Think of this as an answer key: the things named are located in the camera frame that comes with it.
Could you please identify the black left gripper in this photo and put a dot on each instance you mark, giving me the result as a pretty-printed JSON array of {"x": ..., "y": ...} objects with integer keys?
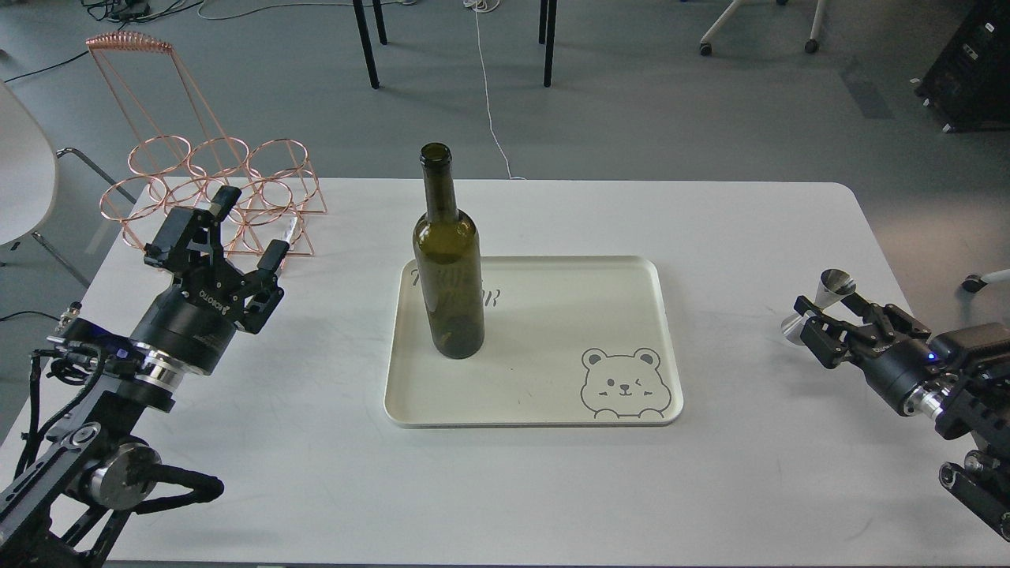
[{"x": 209, "y": 301}]

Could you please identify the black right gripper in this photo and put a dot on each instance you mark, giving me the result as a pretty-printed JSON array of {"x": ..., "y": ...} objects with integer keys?
[{"x": 887, "y": 347}]

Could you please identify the silver metal jigger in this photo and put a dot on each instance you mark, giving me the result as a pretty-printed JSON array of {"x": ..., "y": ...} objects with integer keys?
[{"x": 833, "y": 285}]

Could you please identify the dark green wine bottle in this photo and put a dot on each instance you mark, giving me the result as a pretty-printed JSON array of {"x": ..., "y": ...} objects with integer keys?
[{"x": 446, "y": 247}]

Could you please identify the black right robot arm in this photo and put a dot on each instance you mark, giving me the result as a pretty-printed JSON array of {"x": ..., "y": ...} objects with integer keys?
[{"x": 959, "y": 379}]

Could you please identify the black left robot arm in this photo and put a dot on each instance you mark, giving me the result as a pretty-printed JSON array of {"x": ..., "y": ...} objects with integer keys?
[{"x": 82, "y": 472}]

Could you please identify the white caster chair leg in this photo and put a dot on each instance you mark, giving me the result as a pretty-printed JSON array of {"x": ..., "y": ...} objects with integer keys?
[{"x": 973, "y": 283}]

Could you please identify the white chair at left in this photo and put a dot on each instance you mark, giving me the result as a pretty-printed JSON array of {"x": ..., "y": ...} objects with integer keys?
[{"x": 29, "y": 177}]

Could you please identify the black equipment case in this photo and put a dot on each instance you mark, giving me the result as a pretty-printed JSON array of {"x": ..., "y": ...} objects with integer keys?
[{"x": 967, "y": 86}]

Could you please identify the white office chair base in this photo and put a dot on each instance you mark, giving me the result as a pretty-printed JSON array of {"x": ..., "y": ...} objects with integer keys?
[{"x": 756, "y": 22}]

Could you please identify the cream bear serving tray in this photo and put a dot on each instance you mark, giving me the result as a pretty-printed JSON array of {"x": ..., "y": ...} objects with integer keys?
[{"x": 569, "y": 341}]

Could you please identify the black table legs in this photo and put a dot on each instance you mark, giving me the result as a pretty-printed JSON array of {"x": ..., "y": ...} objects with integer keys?
[{"x": 448, "y": 40}]

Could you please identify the copper wire bottle rack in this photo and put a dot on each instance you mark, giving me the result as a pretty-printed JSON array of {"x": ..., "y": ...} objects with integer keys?
[{"x": 278, "y": 188}]

